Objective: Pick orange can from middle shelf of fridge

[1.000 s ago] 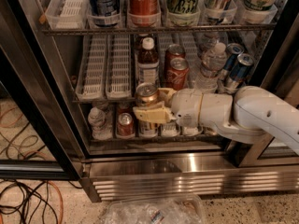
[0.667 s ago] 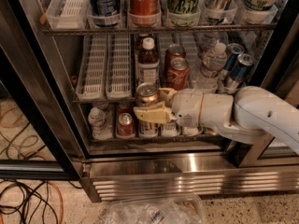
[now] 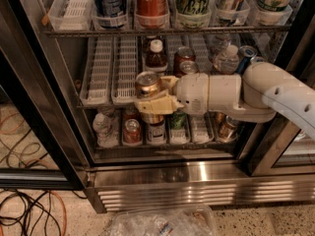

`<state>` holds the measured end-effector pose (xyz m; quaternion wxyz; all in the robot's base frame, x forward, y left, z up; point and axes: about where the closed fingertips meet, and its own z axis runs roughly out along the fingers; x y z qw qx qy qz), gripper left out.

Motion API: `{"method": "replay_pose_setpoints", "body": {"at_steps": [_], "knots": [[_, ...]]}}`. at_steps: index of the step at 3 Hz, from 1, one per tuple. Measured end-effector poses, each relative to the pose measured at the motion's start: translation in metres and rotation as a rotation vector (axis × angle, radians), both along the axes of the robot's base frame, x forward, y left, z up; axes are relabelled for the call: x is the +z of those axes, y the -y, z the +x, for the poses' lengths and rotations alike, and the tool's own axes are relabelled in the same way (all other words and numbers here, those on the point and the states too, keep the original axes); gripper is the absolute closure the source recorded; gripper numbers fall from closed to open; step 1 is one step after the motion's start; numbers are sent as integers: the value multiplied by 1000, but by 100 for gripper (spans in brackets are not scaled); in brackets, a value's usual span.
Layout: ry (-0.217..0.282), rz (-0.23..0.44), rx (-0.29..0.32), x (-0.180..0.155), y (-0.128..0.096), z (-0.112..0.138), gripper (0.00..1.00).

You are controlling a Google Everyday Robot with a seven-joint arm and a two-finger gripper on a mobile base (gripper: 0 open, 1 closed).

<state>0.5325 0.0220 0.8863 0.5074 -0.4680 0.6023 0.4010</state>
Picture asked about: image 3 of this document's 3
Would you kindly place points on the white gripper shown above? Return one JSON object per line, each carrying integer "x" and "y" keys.
{"x": 192, "y": 91}

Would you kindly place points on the orange gold soda can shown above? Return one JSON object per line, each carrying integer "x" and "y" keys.
{"x": 147, "y": 85}

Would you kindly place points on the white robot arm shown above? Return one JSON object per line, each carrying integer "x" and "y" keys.
{"x": 257, "y": 95}

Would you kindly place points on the green can bottom shelf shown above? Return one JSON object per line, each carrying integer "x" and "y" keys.
{"x": 177, "y": 120}

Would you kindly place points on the brown tea bottle middle shelf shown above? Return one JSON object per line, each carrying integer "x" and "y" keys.
{"x": 156, "y": 60}

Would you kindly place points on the brown tea bottle shelf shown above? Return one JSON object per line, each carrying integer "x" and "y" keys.
{"x": 156, "y": 60}
{"x": 156, "y": 133}

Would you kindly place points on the front red cola can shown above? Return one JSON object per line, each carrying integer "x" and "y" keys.
{"x": 188, "y": 68}

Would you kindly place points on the brown tea bottle bottom shelf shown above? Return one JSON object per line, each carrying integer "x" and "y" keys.
{"x": 156, "y": 133}

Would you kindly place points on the rear red cola can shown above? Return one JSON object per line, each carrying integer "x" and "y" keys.
{"x": 183, "y": 53}

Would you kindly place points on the red can bottom shelf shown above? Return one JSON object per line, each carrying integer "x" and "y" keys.
{"x": 132, "y": 132}

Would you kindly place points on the rear gold can bottom shelf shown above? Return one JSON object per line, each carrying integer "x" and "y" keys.
{"x": 219, "y": 117}

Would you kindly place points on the empty white shelf tray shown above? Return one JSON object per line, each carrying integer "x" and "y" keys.
{"x": 97, "y": 78}

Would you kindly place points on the clear water bottle bottom shelf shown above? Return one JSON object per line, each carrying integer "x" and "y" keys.
{"x": 104, "y": 131}

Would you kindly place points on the clear water bottle shelf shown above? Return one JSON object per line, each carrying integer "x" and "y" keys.
{"x": 226, "y": 62}
{"x": 104, "y": 131}

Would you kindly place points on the clear water bottle middle shelf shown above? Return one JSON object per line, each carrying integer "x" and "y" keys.
{"x": 226, "y": 62}

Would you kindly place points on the front gold can bottom shelf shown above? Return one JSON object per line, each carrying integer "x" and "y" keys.
{"x": 228, "y": 129}

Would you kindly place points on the red cola can top shelf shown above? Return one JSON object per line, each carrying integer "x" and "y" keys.
{"x": 151, "y": 13}

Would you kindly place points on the stainless steel fridge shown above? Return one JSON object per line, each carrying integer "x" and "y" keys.
{"x": 46, "y": 42}

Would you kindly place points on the rear blue energy drink can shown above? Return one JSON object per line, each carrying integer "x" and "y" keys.
{"x": 245, "y": 54}

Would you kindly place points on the blue energy drink can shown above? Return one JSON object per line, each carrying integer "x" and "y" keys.
{"x": 257, "y": 59}
{"x": 245, "y": 54}

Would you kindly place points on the front blue energy drink can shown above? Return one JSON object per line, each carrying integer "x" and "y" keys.
{"x": 257, "y": 59}

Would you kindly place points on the dark blue can top shelf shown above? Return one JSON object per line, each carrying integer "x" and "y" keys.
{"x": 111, "y": 14}

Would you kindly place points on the right glass fridge door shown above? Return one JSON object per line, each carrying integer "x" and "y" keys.
{"x": 285, "y": 149}

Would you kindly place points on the glass fridge door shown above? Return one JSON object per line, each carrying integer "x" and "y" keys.
{"x": 285, "y": 149}
{"x": 30, "y": 157}

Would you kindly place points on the left glass fridge door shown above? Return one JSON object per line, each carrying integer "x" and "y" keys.
{"x": 30, "y": 157}

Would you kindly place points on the clear plastic bin with bags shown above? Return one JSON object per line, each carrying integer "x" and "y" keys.
{"x": 164, "y": 221}

